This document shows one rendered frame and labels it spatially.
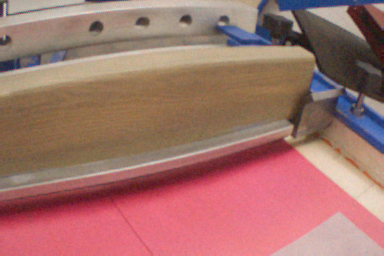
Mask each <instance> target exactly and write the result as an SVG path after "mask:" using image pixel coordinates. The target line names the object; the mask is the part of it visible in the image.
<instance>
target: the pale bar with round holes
mask: <svg viewBox="0 0 384 256"><path fill-rule="evenodd" d="M257 14H258V9H256V8H254V7H252V6H248V5H246V4H244V3H242V2H235V1H226V0H128V1H118V2H109V3H106V2H103V3H95V4H88V5H81V6H79V5H76V6H70V7H64V8H58V9H48V10H43V11H37V12H32V13H31V12H28V13H23V14H18V15H13V16H11V15H10V16H5V17H0V38H1V37H3V36H5V35H8V36H9V37H8V38H7V39H6V40H3V41H1V40H0V62H2V61H10V60H13V59H21V58H23V57H31V56H34V55H42V54H46V53H53V52H59V51H64V50H73V49H75V48H85V47H88V46H97V45H103V44H111V43H119V42H126V41H137V40H146V39H155V38H173V37H192V36H210V35H222V36H226V35H224V34H223V33H221V32H220V31H218V30H216V26H236V27H240V28H241V29H243V30H245V31H247V32H248V33H254V32H255V26H256V23H257V22H256V20H257V17H258V15H257Z"/></svg>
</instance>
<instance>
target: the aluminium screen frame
mask: <svg viewBox="0 0 384 256"><path fill-rule="evenodd" d="M214 47H230V46H229V45H227V44H226V45H225V44H223V45H216V44H208V45H195V46H181V47H167V48H154V49H147V50H140V51H127V52H123V53H115V54H106V55H103V56H91V57H89V58H80V59H76V60H69V61H62V62H59V63H50V64H47V65H40V66H35V67H31V68H23V69H19V70H15V71H7V72H3V73H0V77H2V76H9V75H12V74H16V73H23V72H29V71H32V70H39V69H46V68H48V67H56V66H62V65H65V64H74V63H78V62H84V61H93V60H95V59H105V58H111V57H116V56H128V55H132V54H140V53H152V52H162V51H167V50H176V49H189V48H200V49H202V48H214ZM313 133H314V135H316V136H318V138H320V139H322V141H323V142H325V143H326V144H327V145H329V146H330V147H332V148H333V149H334V150H336V152H338V153H339V154H340V155H341V156H342V157H344V158H345V159H346V160H347V161H349V162H350V163H351V164H352V165H354V167H356V168H357V169H358V170H360V172H362V173H364V175H366V176H367V177H369V178H370V179H371V180H372V181H374V183H375V184H377V185H378V186H379V187H380V188H382V189H383V190H384V153H382V152H380V151H379V150H378V149H377V148H376V147H375V146H373V145H372V144H370V142H368V141H367V140H365V139H364V138H363V137H362V136H360V135H359V134H358V133H356V132H355V131H354V130H353V129H351V128H350V127H349V126H347V125H346V124H345V123H343V122H342V121H340V120H339V118H336V117H335V116H334V117H333V119H332V123H331V125H330V127H328V128H324V129H321V130H318V131H316V132H313Z"/></svg>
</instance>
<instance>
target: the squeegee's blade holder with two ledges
mask: <svg viewBox="0 0 384 256"><path fill-rule="evenodd" d="M292 129H293V124H292V123H290V122H288V121H287V120H286V119H284V120H281V121H277V122H274V123H270V124H266V125H263V126H259V127H255V128H252V129H248V130H244V131H240V132H236V133H232V134H228V135H223V136H216V137H212V138H207V139H203V140H200V141H195V142H191V143H186V144H183V145H179V146H174V147H170V148H167V149H165V148H162V149H158V150H154V151H150V152H147V153H143V152H142V153H139V154H135V155H131V156H129V155H128V156H124V157H120V158H113V159H110V160H103V161H100V162H99V161H96V162H93V163H87V164H80V165H75V166H69V167H63V168H57V169H52V170H47V171H42V172H40V171H39V172H34V173H29V174H28V173H27V174H25V175H24V174H22V175H18V176H17V175H16V176H11V177H5V178H1V179H0V201H3V200H8V199H9V200H10V199H13V198H14V199H16V198H21V197H27V196H33V195H39V194H45V193H50V192H51V193H52V192H57V191H61V190H62V191H64V190H68V189H74V188H75V189H76V188H78V187H80V188H81V187H86V186H91V185H97V184H99V183H100V184H102V183H105V182H106V183H108V182H111V181H113V182H114V181H117V180H123V179H126V178H128V179H129V178H132V177H139V176H142V175H145V174H147V175H148V174H152V173H155V172H162V171H165V170H169V169H172V168H179V167H183V166H185V165H189V164H193V163H197V162H200V161H204V160H211V159H214V158H217V157H221V156H225V155H228V154H232V153H235V152H238V151H242V150H245V149H248V148H251V147H255V146H258V145H262V144H264V143H268V142H271V141H274V140H277V139H280V138H283V137H286V136H289V135H291V134H292Z"/></svg>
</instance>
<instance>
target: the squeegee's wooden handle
mask: <svg viewBox="0 0 384 256"><path fill-rule="evenodd" d="M315 63H316V61H315V57H314V55H313V54H312V53H310V52H308V51H306V50H304V49H303V48H301V47H297V46H294V47H289V46H284V47H280V46H273V47H270V46H262V47H259V46H251V47H245V46H239V47H214V48H202V49H200V48H189V49H176V50H167V51H162V52H152V53H140V54H132V55H128V56H116V57H111V58H105V59H95V60H93V61H84V62H78V63H74V64H65V65H62V66H56V67H48V68H46V69H39V70H32V71H29V72H23V73H16V74H12V75H9V76H2V77H0V179H1V178H5V177H11V176H16V175H17V176H18V175H22V174H24V175H25V174H27V173H28V174H29V173H34V172H39V171H40V172H42V171H47V170H52V169H57V168H63V167H69V166H75V165H80V164H87V163H93V162H96V161H99V162H100V161H103V160H110V159H113V158H120V157H124V156H128V155H129V156H131V155H135V154H139V153H142V152H143V153H147V152H150V151H154V150H158V149H162V148H165V149H167V148H170V147H174V146H179V145H183V144H186V143H191V142H195V141H200V140H203V139H207V138H212V137H216V136H223V135H228V134H232V133H236V132H240V131H244V130H248V129H252V128H255V127H259V126H263V125H266V124H270V123H274V122H277V121H281V120H284V119H286V120H287V121H288V122H290V123H292V124H294V122H295V119H296V114H297V111H298V109H299V103H300V101H301V98H303V97H306V96H308V92H309V90H310V85H311V80H312V78H313V77H312V75H313V73H314V68H315Z"/></svg>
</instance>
